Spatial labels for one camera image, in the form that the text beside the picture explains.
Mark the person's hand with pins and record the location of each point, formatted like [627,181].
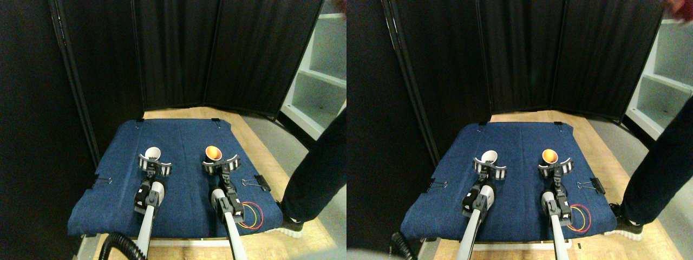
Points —
[341,4]
[680,10]

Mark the orange ball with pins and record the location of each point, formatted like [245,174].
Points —
[551,157]
[214,154]

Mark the white shelf unit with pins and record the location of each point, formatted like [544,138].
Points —
[663,81]
[316,70]

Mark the dark blue cloth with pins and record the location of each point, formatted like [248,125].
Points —
[184,206]
[520,211]

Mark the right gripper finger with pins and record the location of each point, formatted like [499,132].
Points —
[210,167]
[566,166]
[231,163]
[546,170]

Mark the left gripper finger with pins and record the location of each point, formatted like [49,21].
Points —
[144,164]
[479,167]
[499,173]
[164,169]

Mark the person's legs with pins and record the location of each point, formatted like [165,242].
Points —
[319,173]
[660,173]

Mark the black cup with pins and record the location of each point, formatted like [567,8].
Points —
[208,150]
[546,154]
[489,157]
[153,153]

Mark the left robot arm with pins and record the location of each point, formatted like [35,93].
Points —
[470,233]
[147,227]

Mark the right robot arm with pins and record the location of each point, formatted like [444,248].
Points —
[559,238]
[234,238]

